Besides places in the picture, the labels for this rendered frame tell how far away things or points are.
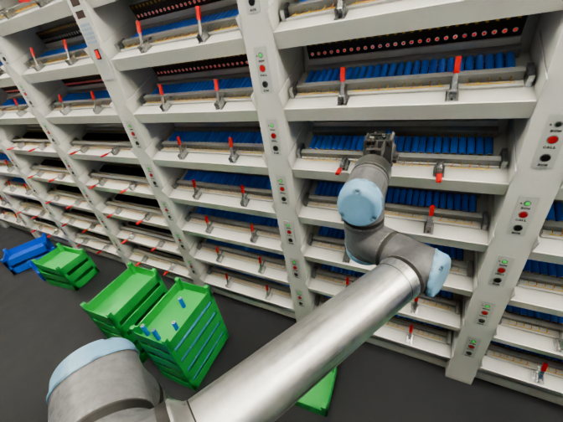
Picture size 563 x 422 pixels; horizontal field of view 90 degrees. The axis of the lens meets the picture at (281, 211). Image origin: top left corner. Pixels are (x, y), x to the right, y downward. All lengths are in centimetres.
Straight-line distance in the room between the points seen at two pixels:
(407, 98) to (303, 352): 66
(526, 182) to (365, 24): 55
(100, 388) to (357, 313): 36
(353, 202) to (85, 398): 51
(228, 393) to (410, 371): 121
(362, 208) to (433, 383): 109
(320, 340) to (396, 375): 110
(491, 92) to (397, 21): 27
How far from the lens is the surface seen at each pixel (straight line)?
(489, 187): 92
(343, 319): 47
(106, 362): 50
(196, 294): 150
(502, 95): 85
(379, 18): 81
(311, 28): 85
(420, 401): 150
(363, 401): 147
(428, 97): 84
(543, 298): 120
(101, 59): 139
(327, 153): 96
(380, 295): 52
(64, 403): 50
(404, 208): 102
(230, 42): 97
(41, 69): 183
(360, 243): 66
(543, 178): 92
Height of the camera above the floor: 135
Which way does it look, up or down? 33 degrees down
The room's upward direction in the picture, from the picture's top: 10 degrees counter-clockwise
